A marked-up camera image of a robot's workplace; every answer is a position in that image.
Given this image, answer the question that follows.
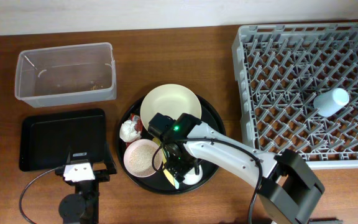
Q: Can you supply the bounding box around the white cup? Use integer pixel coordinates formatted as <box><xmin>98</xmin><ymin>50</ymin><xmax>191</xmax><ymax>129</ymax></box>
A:
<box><xmin>183</xmin><ymin>165</ymin><xmax>203</xmax><ymax>185</ymax></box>

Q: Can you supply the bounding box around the large cream bowl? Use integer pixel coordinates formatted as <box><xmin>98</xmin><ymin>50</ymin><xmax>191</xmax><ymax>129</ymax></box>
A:
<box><xmin>140</xmin><ymin>84</ymin><xmax>202</xmax><ymax>129</ymax></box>

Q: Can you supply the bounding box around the light blue cup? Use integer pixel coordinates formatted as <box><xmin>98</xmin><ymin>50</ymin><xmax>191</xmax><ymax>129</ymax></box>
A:
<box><xmin>313</xmin><ymin>88</ymin><xmax>350</xmax><ymax>117</ymax></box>

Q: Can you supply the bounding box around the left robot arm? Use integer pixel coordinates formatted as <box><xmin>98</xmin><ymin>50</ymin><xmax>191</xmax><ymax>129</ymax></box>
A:
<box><xmin>55</xmin><ymin>143</ymin><xmax>117</xmax><ymax>223</ymax></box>

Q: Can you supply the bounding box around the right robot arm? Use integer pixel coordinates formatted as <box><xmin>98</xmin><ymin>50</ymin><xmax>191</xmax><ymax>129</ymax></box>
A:
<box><xmin>147</xmin><ymin>113</ymin><xmax>325</xmax><ymax>223</ymax></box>

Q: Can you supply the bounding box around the grey dishwasher rack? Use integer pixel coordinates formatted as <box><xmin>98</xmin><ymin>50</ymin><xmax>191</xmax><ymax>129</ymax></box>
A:
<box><xmin>232</xmin><ymin>22</ymin><xmax>358</xmax><ymax>169</ymax></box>

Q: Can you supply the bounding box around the light blue plastic knife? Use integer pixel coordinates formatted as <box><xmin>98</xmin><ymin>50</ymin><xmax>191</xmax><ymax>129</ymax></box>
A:
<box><xmin>160</xmin><ymin>142</ymin><xmax>180</xmax><ymax>190</ymax></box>

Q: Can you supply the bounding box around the yellow plastic knife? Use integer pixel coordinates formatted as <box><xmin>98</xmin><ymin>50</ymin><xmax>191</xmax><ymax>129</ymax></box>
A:
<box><xmin>152</xmin><ymin>138</ymin><xmax>178</xmax><ymax>189</ymax></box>

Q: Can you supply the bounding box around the pink bowl with grains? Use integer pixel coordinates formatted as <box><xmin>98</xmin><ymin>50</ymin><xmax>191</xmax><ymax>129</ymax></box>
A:
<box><xmin>124</xmin><ymin>139</ymin><xmax>163</xmax><ymax>178</ymax></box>

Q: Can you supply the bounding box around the black rectangular tray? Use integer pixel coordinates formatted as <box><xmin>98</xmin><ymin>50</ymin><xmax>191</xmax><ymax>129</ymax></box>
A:
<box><xmin>19</xmin><ymin>108</ymin><xmax>106</xmax><ymax>172</ymax></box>

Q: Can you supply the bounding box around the crumpled white red wrapper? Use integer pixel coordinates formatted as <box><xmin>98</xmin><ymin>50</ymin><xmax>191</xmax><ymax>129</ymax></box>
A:
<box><xmin>119</xmin><ymin>113</ymin><xmax>143</xmax><ymax>143</ymax></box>

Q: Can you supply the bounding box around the round black tray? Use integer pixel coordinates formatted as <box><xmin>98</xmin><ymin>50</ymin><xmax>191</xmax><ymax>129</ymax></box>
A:
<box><xmin>116</xmin><ymin>96</ymin><xmax>226</xmax><ymax>195</ymax></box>

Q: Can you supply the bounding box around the clear plastic bin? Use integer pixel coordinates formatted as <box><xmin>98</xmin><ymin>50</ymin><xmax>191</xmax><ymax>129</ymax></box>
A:
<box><xmin>14</xmin><ymin>42</ymin><xmax>117</xmax><ymax>108</ymax></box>

